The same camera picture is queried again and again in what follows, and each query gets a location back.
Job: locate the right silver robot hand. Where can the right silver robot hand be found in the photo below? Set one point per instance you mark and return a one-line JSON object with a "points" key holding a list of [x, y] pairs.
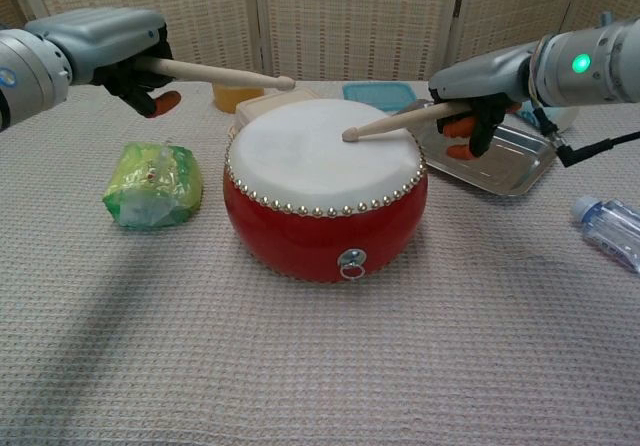
{"points": [[480, 78]]}

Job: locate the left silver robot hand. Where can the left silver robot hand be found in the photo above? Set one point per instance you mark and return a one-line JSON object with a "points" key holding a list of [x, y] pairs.
{"points": [[110, 36]]}

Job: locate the wooden drumstick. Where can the wooden drumstick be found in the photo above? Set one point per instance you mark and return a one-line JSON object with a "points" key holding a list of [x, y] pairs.
{"points": [[395, 122], [230, 76]]}

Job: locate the stainless steel tray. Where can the stainless steel tray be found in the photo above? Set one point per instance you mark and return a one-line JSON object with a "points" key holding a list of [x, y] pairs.
{"points": [[515, 161]]}

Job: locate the red drum with white skin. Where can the red drum with white skin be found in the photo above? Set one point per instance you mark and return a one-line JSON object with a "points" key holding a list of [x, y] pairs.
{"points": [[320, 236]]}

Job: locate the white and blue lotion bottle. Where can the white and blue lotion bottle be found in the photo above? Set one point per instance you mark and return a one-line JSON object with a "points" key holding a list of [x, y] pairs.
{"points": [[567, 118]]}

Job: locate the teal plastic container lid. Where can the teal plastic container lid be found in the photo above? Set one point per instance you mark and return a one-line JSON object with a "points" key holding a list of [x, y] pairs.
{"points": [[375, 93]]}

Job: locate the brown packing tape roll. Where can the brown packing tape roll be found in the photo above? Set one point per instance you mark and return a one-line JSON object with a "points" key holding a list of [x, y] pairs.
{"points": [[227, 98]]}

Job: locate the woven folding screen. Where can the woven folding screen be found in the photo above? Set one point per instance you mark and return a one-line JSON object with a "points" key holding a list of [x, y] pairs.
{"points": [[350, 21]]}

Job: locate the green plastic snack packet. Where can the green plastic snack packet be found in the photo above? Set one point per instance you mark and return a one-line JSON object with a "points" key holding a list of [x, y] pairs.
{"points": [[150, 186]]}

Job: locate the beige plastic food container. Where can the beige plastic food container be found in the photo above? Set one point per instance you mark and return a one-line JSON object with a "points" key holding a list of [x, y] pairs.
{"points": [[260, 106]]}

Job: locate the clear plastic water bottle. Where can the clear plastic water bottle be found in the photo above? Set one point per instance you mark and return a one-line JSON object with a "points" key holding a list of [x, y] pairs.
{"points": [[615, 231]]}

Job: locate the beige woven tablecloth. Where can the beige woven tablecloth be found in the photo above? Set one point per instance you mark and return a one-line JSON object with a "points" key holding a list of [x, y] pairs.
{"points": [[320, 376]]}

